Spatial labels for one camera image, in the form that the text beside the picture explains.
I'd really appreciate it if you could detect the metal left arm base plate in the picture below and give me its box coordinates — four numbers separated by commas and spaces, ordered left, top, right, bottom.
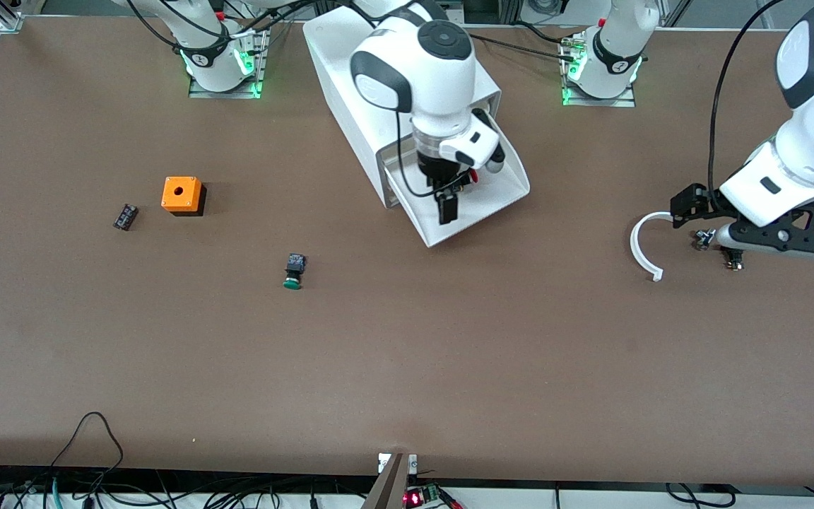
561, 35, 637, 108

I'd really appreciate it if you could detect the green push button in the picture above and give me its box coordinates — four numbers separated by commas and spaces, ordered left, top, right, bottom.
283, 253, 307, 291

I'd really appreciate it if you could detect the orange button box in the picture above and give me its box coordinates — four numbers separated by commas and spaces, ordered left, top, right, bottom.
161, 176, 207, 217

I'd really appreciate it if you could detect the grey wedge post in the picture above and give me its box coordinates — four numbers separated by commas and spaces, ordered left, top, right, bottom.
361, 452, 418, 509

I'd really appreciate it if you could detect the white curved plastic arc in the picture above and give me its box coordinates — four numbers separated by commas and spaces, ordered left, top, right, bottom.
630, 210, 685, 282

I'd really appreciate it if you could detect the black looped cable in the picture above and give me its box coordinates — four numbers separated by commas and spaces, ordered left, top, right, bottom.
50, 412, 125, 471

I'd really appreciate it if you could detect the white drawer cabinet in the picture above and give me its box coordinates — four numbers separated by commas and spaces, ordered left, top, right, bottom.
302, 0, 502, 209

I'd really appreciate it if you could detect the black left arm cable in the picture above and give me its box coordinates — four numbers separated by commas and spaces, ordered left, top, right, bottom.
706, 0, 789, 213

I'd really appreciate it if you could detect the black table cable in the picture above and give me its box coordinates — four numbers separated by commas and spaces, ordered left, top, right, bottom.
474, 21, 584, 63

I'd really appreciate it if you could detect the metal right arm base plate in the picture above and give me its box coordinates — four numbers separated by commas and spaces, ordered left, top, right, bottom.
188, 28, 270, 100

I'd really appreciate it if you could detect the circuit board with red light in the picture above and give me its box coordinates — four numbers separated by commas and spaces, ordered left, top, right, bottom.
403, 483, 464, 509

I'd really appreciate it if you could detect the cream cabinet drawer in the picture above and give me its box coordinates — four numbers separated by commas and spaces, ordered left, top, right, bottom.
384, 117, 531, 248
379, 138, 415, 165

